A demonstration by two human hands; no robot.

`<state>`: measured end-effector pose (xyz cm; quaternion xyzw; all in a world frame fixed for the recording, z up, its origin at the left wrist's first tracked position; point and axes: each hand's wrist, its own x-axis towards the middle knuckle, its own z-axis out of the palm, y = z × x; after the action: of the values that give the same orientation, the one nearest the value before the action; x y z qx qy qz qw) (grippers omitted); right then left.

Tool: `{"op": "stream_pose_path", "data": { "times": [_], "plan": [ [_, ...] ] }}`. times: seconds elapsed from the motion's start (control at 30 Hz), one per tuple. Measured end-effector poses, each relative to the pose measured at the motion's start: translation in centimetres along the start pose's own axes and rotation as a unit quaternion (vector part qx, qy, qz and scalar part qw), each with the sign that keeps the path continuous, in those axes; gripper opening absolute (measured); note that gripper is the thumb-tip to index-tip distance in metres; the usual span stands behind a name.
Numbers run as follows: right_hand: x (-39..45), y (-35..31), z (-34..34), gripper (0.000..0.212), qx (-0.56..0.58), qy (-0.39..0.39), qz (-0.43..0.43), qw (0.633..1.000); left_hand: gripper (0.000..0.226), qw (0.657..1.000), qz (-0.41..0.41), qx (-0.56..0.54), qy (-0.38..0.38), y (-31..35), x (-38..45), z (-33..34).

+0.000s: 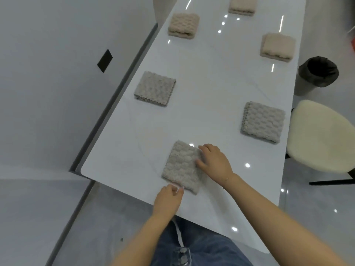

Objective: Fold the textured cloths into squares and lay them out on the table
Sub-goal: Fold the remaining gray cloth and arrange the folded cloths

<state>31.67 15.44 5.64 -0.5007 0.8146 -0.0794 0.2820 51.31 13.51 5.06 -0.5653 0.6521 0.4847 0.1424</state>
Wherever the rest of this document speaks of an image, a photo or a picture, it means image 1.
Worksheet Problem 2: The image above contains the taupe fluffy towel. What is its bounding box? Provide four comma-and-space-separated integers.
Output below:
162, 140, 207, 195
134, 71, 177, 106

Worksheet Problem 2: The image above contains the black wall socket plate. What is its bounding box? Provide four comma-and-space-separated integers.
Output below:
97, 49, 114, 73

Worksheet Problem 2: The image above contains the white glossy table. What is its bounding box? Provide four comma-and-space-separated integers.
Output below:
80, 0, 307, 255

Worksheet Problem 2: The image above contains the person's left forearm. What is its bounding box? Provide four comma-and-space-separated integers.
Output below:
109, 213, 175, 266

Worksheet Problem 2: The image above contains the cream padded chair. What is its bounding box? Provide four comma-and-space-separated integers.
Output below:
285, 100, 355, 186

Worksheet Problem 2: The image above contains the person's left hand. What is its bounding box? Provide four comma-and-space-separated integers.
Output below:
152, 184, 185, 222

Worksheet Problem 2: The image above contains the person's right hand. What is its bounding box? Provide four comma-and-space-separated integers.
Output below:
196, 144, 236, 189

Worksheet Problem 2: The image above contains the person's right forearm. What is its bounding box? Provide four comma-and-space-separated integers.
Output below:
223, 173, 350, 266

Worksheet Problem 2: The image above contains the grey bin with black bag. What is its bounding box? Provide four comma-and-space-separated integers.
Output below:
294, 56, 339, 96

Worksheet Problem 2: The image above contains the blue-grey fluffy towel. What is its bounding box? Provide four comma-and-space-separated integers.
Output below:
240, 101, 286, 144

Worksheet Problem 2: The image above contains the beige fluffy towel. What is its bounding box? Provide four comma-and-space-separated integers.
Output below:
168, 13, 200, 40
228, 0, 258, 16
260, 32, 297, 63

